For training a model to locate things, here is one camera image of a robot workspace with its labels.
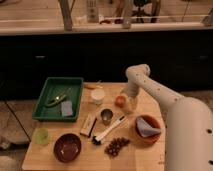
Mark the orange apple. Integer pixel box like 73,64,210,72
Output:
115,95,126,108

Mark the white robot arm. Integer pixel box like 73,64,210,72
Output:
123,64,213,171

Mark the orange bowl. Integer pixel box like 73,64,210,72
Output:
132,115,162,145

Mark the grey cloth in orange bowl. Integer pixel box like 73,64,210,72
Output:
136,117,161,138

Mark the purple bowl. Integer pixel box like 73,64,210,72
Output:
53,133,81,163

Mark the small metal cup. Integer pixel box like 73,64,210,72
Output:
101,109,113,125

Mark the white plastic cup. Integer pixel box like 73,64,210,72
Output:
91,89,105,105

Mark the bunch of brown grapes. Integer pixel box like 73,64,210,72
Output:
104,137,130,158

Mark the wooden block box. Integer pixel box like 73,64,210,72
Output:
80,115,97,137

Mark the yellow object at table back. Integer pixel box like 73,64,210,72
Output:
84,80,103,90

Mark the black white brush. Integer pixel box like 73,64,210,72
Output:
92,116,125,145

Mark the grey sponge in tray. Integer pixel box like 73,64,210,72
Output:
61,101,73,117

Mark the green utensil in tray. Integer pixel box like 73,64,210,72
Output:
45,88,71,108

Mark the green plastic tray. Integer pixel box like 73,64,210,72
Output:
32,77,83,122

